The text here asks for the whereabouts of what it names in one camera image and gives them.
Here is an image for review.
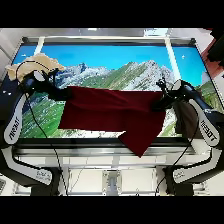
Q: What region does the brown garment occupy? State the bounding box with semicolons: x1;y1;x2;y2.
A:
173;101;203;140

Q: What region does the black cable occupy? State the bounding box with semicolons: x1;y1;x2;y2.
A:
155;109;201;197
15;61;69;197

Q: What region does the dark red T-shirt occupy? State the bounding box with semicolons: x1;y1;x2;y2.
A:
58;85;168;158

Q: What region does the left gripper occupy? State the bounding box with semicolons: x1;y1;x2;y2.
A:
53;85;74;102

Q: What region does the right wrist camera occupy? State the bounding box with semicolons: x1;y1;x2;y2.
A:
155;77;169;96

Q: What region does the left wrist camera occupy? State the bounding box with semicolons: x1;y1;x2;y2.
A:
48;67;60;86

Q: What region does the beige garment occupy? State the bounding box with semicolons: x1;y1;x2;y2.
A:
4;52;67;83

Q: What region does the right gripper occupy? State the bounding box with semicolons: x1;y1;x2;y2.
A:
151;95;175;113

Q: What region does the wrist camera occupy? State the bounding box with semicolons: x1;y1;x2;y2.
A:
155;77;169;96
48;67;60;86

